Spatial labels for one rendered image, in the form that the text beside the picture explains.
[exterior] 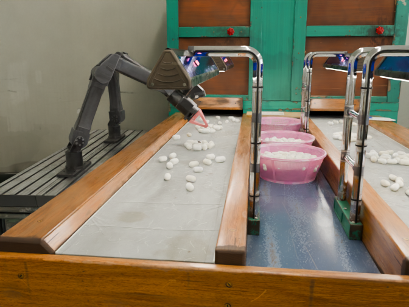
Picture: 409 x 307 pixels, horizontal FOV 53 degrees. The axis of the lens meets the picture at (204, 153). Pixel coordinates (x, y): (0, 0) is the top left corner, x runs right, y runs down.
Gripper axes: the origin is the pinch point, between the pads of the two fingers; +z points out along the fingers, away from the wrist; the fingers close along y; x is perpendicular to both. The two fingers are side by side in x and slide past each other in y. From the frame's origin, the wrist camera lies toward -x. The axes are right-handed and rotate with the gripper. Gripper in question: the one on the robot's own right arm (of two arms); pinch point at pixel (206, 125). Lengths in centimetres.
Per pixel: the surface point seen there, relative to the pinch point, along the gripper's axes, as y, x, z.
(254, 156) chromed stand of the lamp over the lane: -74, -17, 12
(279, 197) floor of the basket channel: -46, -8, 31
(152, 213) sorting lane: -80, 8, 3
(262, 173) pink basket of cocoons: -28.4, -6.2, 25.7
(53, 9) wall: 152, 42, -147
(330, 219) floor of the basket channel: -63, -16, 40
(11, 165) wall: 149, 170, -101
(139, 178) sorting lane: -53, 15, -5
